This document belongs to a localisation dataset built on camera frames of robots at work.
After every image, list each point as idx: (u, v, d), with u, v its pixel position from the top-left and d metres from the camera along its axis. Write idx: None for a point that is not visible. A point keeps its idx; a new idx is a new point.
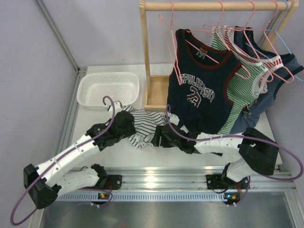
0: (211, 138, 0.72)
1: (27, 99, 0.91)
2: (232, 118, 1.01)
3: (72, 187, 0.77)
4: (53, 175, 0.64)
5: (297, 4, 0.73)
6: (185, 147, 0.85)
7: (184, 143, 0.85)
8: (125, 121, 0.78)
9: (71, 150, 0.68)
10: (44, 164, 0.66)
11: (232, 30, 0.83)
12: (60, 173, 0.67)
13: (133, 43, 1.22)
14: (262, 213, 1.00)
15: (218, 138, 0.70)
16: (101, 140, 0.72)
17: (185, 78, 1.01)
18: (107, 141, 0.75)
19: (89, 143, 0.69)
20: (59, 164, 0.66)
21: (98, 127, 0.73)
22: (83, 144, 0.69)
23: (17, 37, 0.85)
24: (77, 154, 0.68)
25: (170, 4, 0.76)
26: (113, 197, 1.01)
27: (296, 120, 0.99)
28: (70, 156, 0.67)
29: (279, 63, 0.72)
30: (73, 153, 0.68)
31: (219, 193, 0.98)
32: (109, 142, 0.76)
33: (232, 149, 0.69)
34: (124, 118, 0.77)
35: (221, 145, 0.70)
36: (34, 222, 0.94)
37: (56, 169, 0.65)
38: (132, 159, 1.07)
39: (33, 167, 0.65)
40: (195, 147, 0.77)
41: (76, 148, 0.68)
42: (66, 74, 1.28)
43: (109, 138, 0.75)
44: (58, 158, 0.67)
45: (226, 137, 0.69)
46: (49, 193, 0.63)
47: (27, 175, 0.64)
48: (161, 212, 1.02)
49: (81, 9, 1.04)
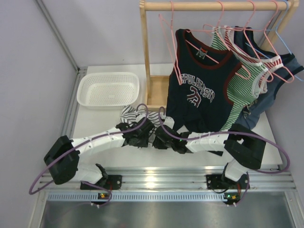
0: (200, 137, 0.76)
1: (26, 99, 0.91)
2: (232, 118, 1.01)
3: (83, 175, 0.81)
4: (86, 150, 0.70)
5: (297, 4, 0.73)
6: (177, 148, 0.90)
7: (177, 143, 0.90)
8: (147, 127, 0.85)
9: (104, 135, 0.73)
10: (79, 139, 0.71)
11: (232, 30, 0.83)
12: (89, 151, 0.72)
13: (133, 43, 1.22)
14: (263, 213, 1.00)
15: (206, 137, 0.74)
16: (128, 137, 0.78)
17: (185, 78, 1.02)
18: (131, 139, 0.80)
19: (119, 134, 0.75)
20: (92, 143, 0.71)
21: (126, 124, 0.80)
22: (115, 133, 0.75)
23: (17, 37, 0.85)
24: (108, 139, 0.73)
25: (170, 4, 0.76)
26: (113, 197, 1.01)
27: (296, 119, 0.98)
28: (101, 139, 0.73)
29: (279, 63, 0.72)
30: (105, 137, 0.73)
31: (219, 193, 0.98)
32: (132, 140, 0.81)
33: (220, 146, 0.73)
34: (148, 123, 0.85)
35: (209, 142, 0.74)
36: (34, 221, 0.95)
37: (89, 147, 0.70)
38: (133, 159, 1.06)
39: (67, 138, 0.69)
40: (188, 147, 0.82)
41: (108, 135, 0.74)
42: (66, 74, 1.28)
43: (133, 137, 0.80)
44: (93, 137, 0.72)
45: (213, 135, 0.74)
46: (73, 168, 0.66)
47: (60, 145, 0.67)
48: (161, 212, 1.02)
49: (81, 9, 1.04)
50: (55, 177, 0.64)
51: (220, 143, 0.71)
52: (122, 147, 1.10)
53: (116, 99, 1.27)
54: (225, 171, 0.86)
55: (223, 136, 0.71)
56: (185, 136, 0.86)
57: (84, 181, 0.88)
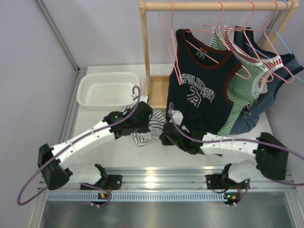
0: (221, 140, 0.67)
1: (27, 99, 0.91)
2: (232, 119, 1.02)
3: (81, 177, 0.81)
4: (67, 157, 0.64)
5: (297, 4, 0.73)
6: (188, 148, 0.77)
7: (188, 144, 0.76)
8: (142, 114, 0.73)
9: (88, 134, 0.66)
10: (60, 145, 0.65)
11: (232, 30, 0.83)
12: (73, 156, 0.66)
13: (133, 43, 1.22)
14: (263, 213, 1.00)
15: (230, 141, 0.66)
16: (118, 129, 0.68)
17: (185, 78, 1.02)
18: (123, 131, 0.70)
19: (106, 129, 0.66)
20: (74, 147, 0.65)
21: (115, 114, 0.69)
22: (100, 129, 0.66)
23: (18, 37, 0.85)
24: (93, 138, 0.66)
25: (170, 4, 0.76)
26: (113, 197, 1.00)
27: (296, 119, 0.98)
28: (85, 140, 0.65)
29: (279, 63, 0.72)
30: (90, 137, 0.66)
31: (219, 193, 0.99)
32: (125, 131, 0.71)
33: (245, 154, 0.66)
34: (144, 109, 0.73)
35: (232, 148, 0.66)
36: (34, 221, 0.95)
37: (71, 152, 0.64)
38: (132, 159, 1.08)
39: (48, 147, 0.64)
40: (202, 149, 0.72)
41: (92, 133, 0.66)
42: (66, 74, 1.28)
43: (126, 127, 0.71)
44: (73, 141, 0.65)
45: (238, 142, 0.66)
46: (62, 175, 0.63)
47: (42, 155, 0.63)
48: (161, 212, 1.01)
49: (81, 9, 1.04)
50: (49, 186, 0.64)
51: (247, 152, 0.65)
52: (123, 147, 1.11)
53: (116, 99, 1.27)
54: (231, 172, 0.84)
55: (251, 145, 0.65)
56: (195, 134, 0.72)
57: (83, 183, 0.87)
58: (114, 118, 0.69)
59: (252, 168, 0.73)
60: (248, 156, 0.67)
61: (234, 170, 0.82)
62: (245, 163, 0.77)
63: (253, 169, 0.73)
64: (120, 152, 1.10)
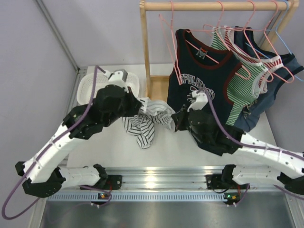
0: (266, 147, 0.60)
1: (27, 99, 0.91)
2: (232, 119, 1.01)
3: (76, 181, 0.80)
4: (36, 174, 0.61)
5: (297, 4, 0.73)
6: (218, 144, 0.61)
7: (218, 138, 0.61)
8: (108, 103, 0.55)
9: (49, 146, 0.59)
10: (29, 162, 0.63)
11: (232, 30, 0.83)
12: (45, 170, 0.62)
13: (133, 43, 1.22)
14: (263, 213, 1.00)
15: (277, 151, 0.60)
16: (77, 132, 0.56)
17: (185, 78, 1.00)
18: (87, 130, 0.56)
19: (64, 137, 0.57)
20: (39, 163, 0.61)
21: (74, 112, 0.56)
22: (58, 139, 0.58)
23: (18, 37, 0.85)
24: (55, 150, 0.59)
25: (170, 4, 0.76)
26: (113, 197, 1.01)
27: (296, 119, 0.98)
28: (48, 153, 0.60)
29: (279, 63, 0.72)
30: (51, 148, 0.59)
31: (219, 193, 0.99)
32: (92, 129, 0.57)
33: (289, 170, 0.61)
34: (107, 98, 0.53)
35: (278, 160, 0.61)
36: (34, 221, 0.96)
37: (38, 168, 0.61)
38: (132, 158, 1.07)
39: (20, 166, 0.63)
40: (238, 151, 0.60)
41: (53, 145, 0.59)
42: (66, 74, 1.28)
43: (89, 126, 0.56)
44: (37, 157, 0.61)
45: (284, 154, 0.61)
46: (47, 186, 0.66)
47: (19, 172, 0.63)
48: (161, 212, 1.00)
49: (81, 9, 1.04)
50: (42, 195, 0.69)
51: (293, 168, 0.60)
52: (123, 147, 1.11)
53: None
54: (237, 174, 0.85)
55: (298, 162, 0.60)
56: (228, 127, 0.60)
57: (81, 185, 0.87)
58: (74, 116, 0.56)
59: (268, 176, 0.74)
60: (289, 172, 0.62)
61: (243, 174, 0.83)
62: (260, 171, 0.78)
63: (269, 178, 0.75)
64: (119, 153, 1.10)
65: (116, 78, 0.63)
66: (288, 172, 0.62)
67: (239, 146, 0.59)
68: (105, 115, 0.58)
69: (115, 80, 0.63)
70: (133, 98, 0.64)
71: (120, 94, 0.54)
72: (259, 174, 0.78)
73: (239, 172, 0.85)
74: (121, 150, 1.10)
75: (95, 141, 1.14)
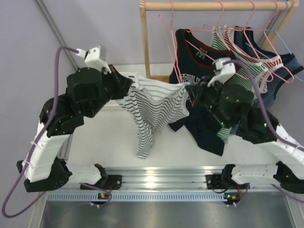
0: (297, 147, 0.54)
1: (27, 99, 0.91)
2: None
3: (80, 177, 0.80)
4: (33, 173, 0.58)
5: (297, 4, 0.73)
6: (251, 130, 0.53)
7: (250, 124, 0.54)
8: (81, 91, 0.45)
9: (33, 147, 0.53)
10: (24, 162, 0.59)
11: (232, 30, 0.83)
12: (41, 168, 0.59)
13: (134, 43, 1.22)
14: (264, 213, 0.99)
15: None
16: (53, 128, 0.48)
17: (185, 78, 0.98)
18: (64, 125, 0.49)
19: (44, 136, 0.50)
20: (32, 163, 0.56)
21: (47, 107, 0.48)
22: (39, 139, 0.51)
23: (18, 38, 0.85)
24: (40, 151, 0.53)
25: (170, 4, 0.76)
26: (113, 197, 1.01)
27: (296, 120, 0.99)
28: (35, 154, 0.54)
29: (279, 63, 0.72)
30: (36, 149, 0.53)
31: (219, 193, 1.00)
32: (72, 121, 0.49)
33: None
34: (77, 87, 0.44)
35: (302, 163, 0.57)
36: (34, 221, 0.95)
37: (32, 168, 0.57)
38: (131, 158, 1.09)
39: (19, 166, 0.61)
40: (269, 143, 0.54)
41: (36, 145, 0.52)
42: (66, 74, 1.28)
43: (67, 119, 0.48)
44: (27, 159, 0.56)
45: None
46: (48, 184, 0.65)
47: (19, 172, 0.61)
48: (161, 212, 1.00)
49: (81, 9, 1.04)
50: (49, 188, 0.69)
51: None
52: (123, 147, 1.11)
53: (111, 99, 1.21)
54: (236, 174, 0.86)
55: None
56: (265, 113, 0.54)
57: (83, 183, 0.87)
58: (47, 112, 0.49)
59: (265, 176, 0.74)
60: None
61: (241, 173, 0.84)
62: (258, 170, 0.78)
63: (266, 177, 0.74)
64: (120, 153, 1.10)
65: (91, 57, 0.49)
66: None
67: (274, 139, 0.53)
68: (83, 105, 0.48)
69: (89, 60, 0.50)
70: (119, 77, 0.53)
71: (94, 80, 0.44)
72: (256, 173, 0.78)
73: (237, 172, 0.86)
74: (121, 150, 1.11)
75: (95, 141, 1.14)
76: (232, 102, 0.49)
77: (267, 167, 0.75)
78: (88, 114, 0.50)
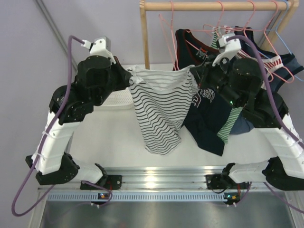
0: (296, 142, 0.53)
1: (27, 99, 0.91)
2: (232, 118, 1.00)
3: (85, 174, 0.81)
4: (45, 165, 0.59)
5: (297, 4, 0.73)
6: (257, 112, 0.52)
7: (258, 105, 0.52)
8: (92, 76, 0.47)
9: (44, 137, 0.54)
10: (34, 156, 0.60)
11: (232, 30, 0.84)
12: (52, 159, 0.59)
13: (134, 43, 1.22)
14: (264, 213, 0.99)
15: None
16: (65, 114, 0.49)
17: None
18: (77, 111, 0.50)
19: (57, 124, 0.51)
20: (42, 154, 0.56)
21: (59, 95, 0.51)
22: (51, 127, 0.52)
23: (18, 39, 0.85)
24: (51, 140, 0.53)
25: (170, 4, 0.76)
26: (113, 197, 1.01)
27: (296, 120, 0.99)
28: (46, 144, 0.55)
29: (279, 63, 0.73)
30: (47, 139, 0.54)
31: (219, 193, 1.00)
32: (82, 109, 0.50)
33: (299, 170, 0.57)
34: (88, 71, 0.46)
35: (298, 158, 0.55)
36: (34, 222, 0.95)
37: (44, 159, 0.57)
38: (131, 158, 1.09)
39: (29, 159, 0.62)
40: (271, 128, 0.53)
41: (48, 135, 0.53)
42: (66, 74, 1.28)
43: (79, 106, 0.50)
44: (38, 150, 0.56)
45: None
46: (59, 175, 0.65)
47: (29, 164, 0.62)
48: (161, 212, 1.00)
49: (81, 9, 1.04)
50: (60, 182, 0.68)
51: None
52: (123, 147, 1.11)
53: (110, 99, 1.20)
54: (232, 171, 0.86)
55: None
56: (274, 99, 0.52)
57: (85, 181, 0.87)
58: (57, 100, 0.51)
59: (255, 172, 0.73)
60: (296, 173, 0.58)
61: (236, 170, 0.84)
62: (251, 166, 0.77)
63: (257, 173, 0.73)
64: (120, 153, 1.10)
65: (97, 48, 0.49)
66: (294, 171, 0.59)
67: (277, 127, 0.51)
68: (93, 91, 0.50)
69: (97, 50, 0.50)
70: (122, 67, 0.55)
71: (104, 64, 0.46)
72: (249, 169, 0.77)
73: (233, 169, 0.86)
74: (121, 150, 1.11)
75: (95, 141, 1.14)
76: (240, 76, 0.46)
77: (258, 164, 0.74)
78: (97, 101, 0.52)
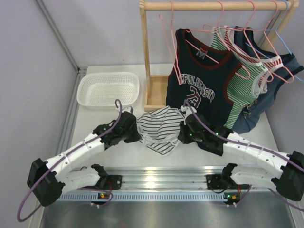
0: (248, 144, 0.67)
1: (27, 99, 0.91)
2: (232, 118, 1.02)
3: (76, 183, 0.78)
4: (62, 168, 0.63)
5: (297, 4, 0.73)
6: (208, 141, 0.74)
7: (207, 135, 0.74)
8: (128, 123, 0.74)
9: (80, 146, 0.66)
10: (54, 158, 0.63)
11: (232, 30, 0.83)
12: (68, 168, 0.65)
13: (134, 43, 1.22)
14: (263, 213, 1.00)
15: (258, 148, 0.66)
16: (108, 139, 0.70)
17: (185, 78, 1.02)
18: (112, 141, 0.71)
19: (97, 140, 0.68)
20: (69, 157, 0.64)
21: (103, 126, 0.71)
22: (92, 141, 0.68)
23: (18, 38, 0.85)
24: (85, 150, 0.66)
25: (170, 4, 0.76)
26: (113, 197, 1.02)
27: (296, 120, 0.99)
28: (78, 151, 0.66)
29: (279, 63, 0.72)
30: (82, 148, 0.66)
31: (219, 193, 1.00)
32: (114, 141, 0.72)
33: (270, 167, 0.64)
34: (128, 118, 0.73)
35: (259, 157, 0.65)
36: (34, 222, 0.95)
37: (66, 163, 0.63)
38: (131, 157, 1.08)
39: (41, 161, 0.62)
40: (223, 147, 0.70)
41: (84, 145, 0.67)
42: (66, 75, 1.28)
43: (115, 138, 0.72)
44: (68, 153, 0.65)
45: (267, 153, 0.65)
46: (58, 187, 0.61)
47: (35, 170, 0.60)
48: (161, 211, 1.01)
49: (82, 9, 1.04)
50: (42, 201, 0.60)
51: (273, 164, 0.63)
52: (123, 147, 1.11)
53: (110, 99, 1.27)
54: (235, 173, 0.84)
55: (278, 159, 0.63)
56: (218, 128, 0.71)
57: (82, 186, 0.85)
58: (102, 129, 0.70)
59: (263, 178, 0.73)
60: (274, 171, 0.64)
61: (241, 173, 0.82)
62: (258, 172, 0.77)
63: (264, 180, 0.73)
64: (119, 152, 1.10)
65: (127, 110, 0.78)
66: (272, 171, 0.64)
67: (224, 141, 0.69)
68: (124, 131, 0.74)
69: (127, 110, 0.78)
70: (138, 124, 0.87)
71: (135, 117, 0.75)
72: (255, 175, 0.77)
73: (237, 171, 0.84)
74: (121, 151, 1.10)
75: None
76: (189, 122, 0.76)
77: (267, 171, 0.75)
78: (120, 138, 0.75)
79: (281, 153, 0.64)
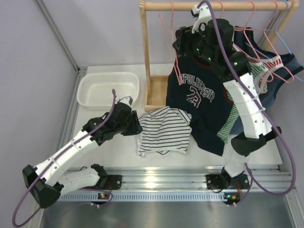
0: (253, 99, 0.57)
1: (27, 99, 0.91)
2: (232, 118, 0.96)
3: (75, 185, 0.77)
4: (52, 174, 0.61)
5: (297, 4, 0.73)
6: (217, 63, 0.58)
7: (221, 58, 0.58)
8: (123, 114, 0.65)
9: (69, 147, 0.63)
10: (43, 164, 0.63)
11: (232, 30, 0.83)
12: (60, 171, 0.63)
13: (134, 43, 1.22)
14: (263, 213, 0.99)
15: (258, 108, 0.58)
16: (99, 135, 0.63)
17: (185, 78, 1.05)
18: (105, 136, 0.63)
19: (85, 139, 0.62)
20: (58, 162, 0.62)
21: (94, 121, 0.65)
22: (80, 140, 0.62)
23: (18, 39, 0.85)
24: (74, 151, 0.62)
25: (170, 4, 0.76)
26: (113, 197, 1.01)
27: (296, 119, 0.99)
28: (67, 155, 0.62)
29: (279, 63, 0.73)
30: (71, 150, 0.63)
31: (218, 193, 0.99)
32: (107, 136, 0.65)
33: (250, 128, 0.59)
34: (121, 111, 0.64)
35: (251, 115, 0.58)
36: (34, 222, 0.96)
37: (55, 168, 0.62)
38: (131, 157, 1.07)
39: (31, 168, 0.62)
40: (230, 82, 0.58)
41: (73, 145, 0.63)
42: (66, 74, 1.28)
43: (107, 133, 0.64)
44: (55, 157, 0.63)
45: (260, 115, 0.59)
46: (52, 192, 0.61)
47: (26, 177, 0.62)
48: (161, 211, 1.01)
49: (82, 9, 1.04)
50: (40, 204, 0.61)
51: (255, 128, 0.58)
52: (123, 147, 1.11)
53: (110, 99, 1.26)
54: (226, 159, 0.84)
55: (262, 127, 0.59)
56: (240, 59, 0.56)
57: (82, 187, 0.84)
58: (94, 124, 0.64)
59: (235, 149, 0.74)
60: (248, 132, 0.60)
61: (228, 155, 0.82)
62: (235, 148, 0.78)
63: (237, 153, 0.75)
64: (119, 153, 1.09)
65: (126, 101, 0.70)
66: (247, 130, 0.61)
67: (234, 79, 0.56)
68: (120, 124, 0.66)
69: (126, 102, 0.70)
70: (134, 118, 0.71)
71: (129, 107, 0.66)
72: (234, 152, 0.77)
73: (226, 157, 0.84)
74: (121, 150, 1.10)
75: None
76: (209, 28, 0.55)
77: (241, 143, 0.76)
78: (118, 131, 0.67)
79: (267, 122, 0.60)
